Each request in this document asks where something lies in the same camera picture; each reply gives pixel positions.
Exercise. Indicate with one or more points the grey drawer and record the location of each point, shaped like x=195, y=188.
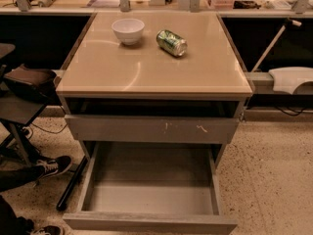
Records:
x=151, y=187
x=127, y=128

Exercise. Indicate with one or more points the grey top drawer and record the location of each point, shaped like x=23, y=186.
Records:
x=127, y=128

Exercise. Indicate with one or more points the grey drawer cabinet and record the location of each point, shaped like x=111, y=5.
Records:
x=106, y=77

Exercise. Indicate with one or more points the green soda can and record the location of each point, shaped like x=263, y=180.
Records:
x=171, y=43

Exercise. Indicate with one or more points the white ceramic bowl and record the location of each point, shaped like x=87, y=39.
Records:
x=128, y=31

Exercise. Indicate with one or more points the black floor pole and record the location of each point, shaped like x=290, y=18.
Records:
x=76, y=171

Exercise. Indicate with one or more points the black white sneaker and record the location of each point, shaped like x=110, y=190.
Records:
x=48, y=230
x=54, y=167

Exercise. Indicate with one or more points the dark brown bag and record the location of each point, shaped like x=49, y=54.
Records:
x=33, y=85

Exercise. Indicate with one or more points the white curved shell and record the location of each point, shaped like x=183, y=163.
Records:
x=288, y=79

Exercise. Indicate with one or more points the dark grey chair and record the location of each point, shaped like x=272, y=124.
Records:
x=16, y=114

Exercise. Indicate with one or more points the white rod with tip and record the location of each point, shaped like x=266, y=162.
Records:
x=286, y=23

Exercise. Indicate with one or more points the dark trouser leg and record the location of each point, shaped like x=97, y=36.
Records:
x=10, y=179

